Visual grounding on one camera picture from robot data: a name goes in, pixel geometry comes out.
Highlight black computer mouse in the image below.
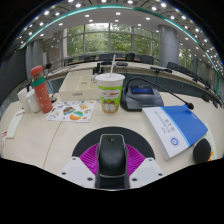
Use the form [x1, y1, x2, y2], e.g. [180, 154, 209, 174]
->
[95, 133, 129, 179]

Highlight dark office chairs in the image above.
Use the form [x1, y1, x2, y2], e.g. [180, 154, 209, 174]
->
[66, 52, 214, 88]

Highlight colourful sticker sheet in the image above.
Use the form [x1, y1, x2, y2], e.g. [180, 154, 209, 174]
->
[45, 99, 97, 124]

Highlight black handheld microphone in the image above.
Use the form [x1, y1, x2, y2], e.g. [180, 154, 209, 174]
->
[192, 137, 214, 164]

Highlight white paper sheet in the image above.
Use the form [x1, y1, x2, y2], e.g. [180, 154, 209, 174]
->
[203, 123, 218, 161]

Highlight blue and white book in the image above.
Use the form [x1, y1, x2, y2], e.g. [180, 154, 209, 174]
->
[141, 104, 209, 162]

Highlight ceiling lights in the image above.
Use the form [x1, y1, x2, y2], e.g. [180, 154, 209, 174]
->
[13, 0, 223, 68]

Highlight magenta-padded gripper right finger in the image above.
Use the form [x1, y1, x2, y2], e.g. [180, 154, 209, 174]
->
[125, 143, 166, 190]

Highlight white printed booklet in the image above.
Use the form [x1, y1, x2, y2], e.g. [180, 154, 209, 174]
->
[5, 109, 26, 139]

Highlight green printed cup with straw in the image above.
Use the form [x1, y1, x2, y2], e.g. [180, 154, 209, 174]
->
[95, 54, 126, 115]

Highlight white cardboard box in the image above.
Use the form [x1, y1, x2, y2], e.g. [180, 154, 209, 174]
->
[58, 70, 101, 102]

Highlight white paper cup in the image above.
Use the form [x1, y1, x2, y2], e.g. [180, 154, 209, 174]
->
[17, 87, 33, 114]

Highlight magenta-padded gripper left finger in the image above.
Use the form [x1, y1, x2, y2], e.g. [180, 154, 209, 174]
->
[59, 143, 101, 190]

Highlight red bottle with green band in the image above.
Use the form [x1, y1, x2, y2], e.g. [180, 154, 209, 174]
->
[29, 65, 54, 114]

